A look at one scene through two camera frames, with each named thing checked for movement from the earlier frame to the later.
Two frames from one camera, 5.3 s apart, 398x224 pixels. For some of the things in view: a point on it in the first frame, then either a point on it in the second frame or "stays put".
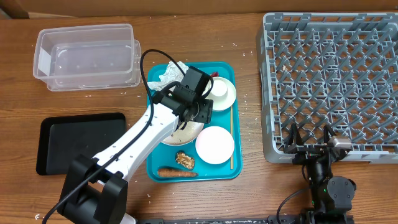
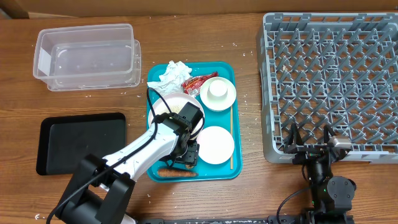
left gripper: (206, 111) -> (191, 158)
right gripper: (306, 154) stays put
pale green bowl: (223, 93) stays put
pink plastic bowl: (214, 145) stays put
